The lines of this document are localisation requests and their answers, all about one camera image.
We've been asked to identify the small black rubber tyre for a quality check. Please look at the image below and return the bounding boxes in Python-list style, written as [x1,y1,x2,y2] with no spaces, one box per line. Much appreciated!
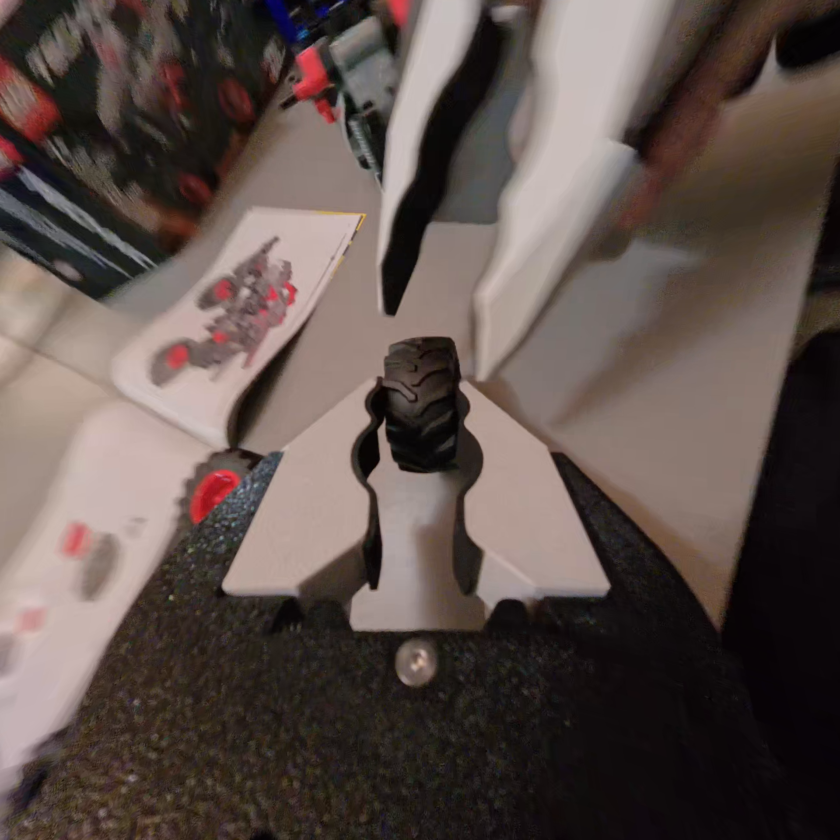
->
[382,336,462,473]

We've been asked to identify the grey red toy truck chassis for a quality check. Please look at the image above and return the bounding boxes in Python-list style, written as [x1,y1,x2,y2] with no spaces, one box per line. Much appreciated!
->
[282,0,411,191]

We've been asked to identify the person's right hand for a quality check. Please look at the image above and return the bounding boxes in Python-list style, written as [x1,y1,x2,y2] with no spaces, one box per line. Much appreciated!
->
[620,0,808,227]

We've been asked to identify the black red toy box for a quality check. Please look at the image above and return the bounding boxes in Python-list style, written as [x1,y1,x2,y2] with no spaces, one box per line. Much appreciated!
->
[0,0,293,299]

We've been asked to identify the grey desk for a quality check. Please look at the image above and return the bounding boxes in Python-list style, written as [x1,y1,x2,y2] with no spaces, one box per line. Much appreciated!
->
[108,66,840,631]

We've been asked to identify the person's dark clothing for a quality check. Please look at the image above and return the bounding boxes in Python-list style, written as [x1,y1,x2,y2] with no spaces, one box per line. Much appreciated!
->
[722,328,840,840]

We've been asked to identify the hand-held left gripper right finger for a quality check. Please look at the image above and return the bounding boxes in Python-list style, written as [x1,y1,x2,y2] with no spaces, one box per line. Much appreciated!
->
[453,379,613,631]

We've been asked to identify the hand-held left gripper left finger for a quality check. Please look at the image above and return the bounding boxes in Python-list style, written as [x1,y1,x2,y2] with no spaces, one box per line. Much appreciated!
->
[221,377,388,632]

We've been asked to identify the white instruction booklet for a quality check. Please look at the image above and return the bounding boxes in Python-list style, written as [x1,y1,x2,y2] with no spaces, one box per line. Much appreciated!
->
[0,206,367,788]

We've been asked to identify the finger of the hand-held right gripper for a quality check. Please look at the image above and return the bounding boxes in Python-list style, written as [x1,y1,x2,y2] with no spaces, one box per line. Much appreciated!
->
[474,0,686,383]
[377,0,509,317]

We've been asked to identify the large black red toy wheel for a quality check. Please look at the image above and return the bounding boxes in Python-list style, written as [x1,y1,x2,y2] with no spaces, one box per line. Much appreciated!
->
[180,448,263,526]

